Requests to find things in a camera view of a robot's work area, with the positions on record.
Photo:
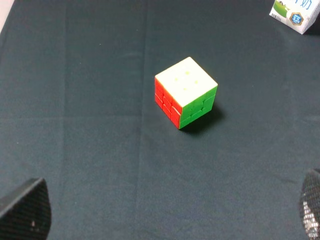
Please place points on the white milk carton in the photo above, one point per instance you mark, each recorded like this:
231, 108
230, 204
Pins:
299, 15

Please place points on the multicolour puzzle cube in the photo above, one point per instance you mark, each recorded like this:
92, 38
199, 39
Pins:
184, 92

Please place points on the black tablecloth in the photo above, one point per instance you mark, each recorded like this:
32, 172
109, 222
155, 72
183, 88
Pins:
77, 107

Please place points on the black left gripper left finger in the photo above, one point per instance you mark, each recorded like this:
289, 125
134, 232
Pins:
25, 212

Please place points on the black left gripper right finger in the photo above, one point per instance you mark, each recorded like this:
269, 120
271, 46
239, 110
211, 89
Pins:
309, 204

